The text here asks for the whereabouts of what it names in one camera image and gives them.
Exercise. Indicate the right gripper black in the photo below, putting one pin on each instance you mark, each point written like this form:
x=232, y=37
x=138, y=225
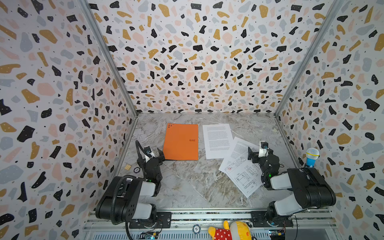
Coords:
x=261, y=157

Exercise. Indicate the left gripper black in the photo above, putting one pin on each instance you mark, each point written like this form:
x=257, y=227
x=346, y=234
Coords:
x=151, y=161

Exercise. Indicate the white technical drawing sheet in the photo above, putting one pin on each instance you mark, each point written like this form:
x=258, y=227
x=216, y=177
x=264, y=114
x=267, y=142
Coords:
x=243, y=173

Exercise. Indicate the orange folder black inside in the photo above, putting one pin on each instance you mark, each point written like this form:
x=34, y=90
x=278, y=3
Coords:
x=181, y=142

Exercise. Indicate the white text sheet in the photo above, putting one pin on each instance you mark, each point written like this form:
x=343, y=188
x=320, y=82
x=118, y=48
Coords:
x=239, y=150
x=217, y=140

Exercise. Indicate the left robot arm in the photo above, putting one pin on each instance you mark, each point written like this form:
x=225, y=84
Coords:
x=120, y=202

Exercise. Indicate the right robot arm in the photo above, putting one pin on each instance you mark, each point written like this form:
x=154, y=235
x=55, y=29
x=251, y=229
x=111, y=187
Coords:
x=309, y=189

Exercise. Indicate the small round black token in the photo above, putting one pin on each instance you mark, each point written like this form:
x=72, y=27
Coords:
x=137, y=169

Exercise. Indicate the blue toy microphone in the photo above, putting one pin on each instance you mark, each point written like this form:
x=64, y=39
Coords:
x=312, y=155

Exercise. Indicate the green circuit board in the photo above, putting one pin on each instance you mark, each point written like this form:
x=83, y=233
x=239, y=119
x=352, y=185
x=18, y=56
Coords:
x=148, y=236

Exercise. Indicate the yellow red plush toy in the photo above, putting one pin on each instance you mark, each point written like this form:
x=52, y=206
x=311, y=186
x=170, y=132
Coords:
x=235, y=231

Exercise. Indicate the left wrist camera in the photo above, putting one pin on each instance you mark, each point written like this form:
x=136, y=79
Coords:
x=148, y=152

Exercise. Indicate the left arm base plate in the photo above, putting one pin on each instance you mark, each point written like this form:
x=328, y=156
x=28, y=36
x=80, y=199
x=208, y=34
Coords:
x=162, y=220

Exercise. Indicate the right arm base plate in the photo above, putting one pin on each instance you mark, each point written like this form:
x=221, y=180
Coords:
x=265, y=219

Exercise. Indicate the round white badge on rail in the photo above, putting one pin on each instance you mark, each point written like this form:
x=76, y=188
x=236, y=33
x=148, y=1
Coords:
x=196, y=229

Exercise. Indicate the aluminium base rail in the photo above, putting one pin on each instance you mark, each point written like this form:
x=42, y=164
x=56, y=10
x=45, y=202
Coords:
x=308, y=225

